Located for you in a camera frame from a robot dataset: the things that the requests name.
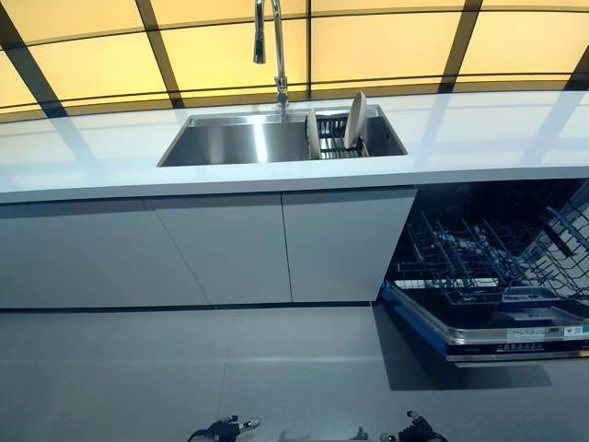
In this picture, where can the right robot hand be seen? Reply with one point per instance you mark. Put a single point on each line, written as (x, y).
(414, 430)

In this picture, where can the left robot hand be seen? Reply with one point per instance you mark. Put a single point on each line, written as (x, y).
(225, 428)

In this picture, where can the open dishwasher door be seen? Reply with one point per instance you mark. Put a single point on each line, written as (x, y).
(488, 329)

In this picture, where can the open dishwasher with racks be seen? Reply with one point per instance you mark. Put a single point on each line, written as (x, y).
(488, 258)

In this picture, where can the grey cabinet door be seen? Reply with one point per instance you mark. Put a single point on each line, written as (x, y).
(230, 248)
(343, 244)
(83, 258)

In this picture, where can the stainless steel sink basin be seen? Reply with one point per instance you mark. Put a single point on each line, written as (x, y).
(239, 138)

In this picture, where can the white round plate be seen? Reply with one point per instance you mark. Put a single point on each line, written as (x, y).
(312, 133)

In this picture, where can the beige round plate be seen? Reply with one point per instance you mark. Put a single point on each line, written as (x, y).
(354, 120)

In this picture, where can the chrome gooseneck kitchen faucet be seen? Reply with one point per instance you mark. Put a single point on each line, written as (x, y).
(279, 50)

